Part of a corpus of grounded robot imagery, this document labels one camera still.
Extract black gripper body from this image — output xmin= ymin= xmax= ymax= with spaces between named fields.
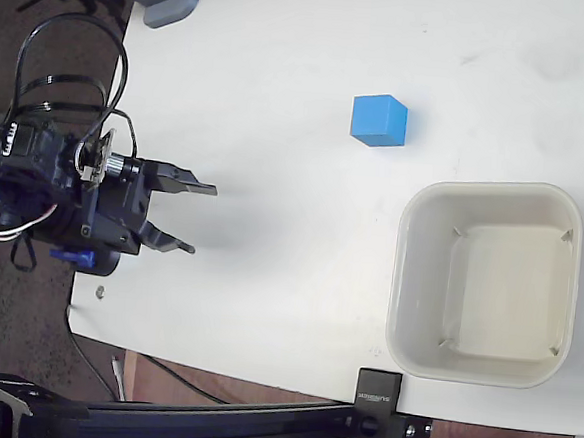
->
xmin=79 ymin=153 xmax=158 ymax=258

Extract blue cube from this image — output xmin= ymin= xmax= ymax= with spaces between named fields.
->
xmin=348 ymin=91 xmax=411 ymax=151

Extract white square plastic bin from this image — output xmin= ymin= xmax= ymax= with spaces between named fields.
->
xmin=382 ymin=171 xmax=584 ymax=394

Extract blue base clamp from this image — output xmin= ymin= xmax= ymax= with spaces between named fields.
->
xmin=48 ymin=246 xmax=96 ymax=269

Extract black table clamp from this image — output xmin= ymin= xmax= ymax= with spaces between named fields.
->
xmin=348 ymin=367 xmax=438 ymax=438

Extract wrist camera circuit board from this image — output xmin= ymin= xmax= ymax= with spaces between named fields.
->
xmin=75 ymin=125 xmax=147 ymax=190

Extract white wires on arm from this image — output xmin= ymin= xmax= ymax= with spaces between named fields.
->
xmin=0 ymin=201 xmax=57 ymax=244

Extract black flat servo cable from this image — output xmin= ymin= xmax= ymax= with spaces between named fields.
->
xmin=13 ymin=70 xmax=110 ymax=128

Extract thin black floor cable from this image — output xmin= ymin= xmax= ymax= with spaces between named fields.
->
xmin=60 ymin=305 xmax=122 ymax=402
xmin=134 ymin=353 xmax=237 ymax=406

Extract black aluminium rail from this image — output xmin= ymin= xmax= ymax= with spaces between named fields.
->
xmin=0 ymin=369 xmax=361 ymax=438

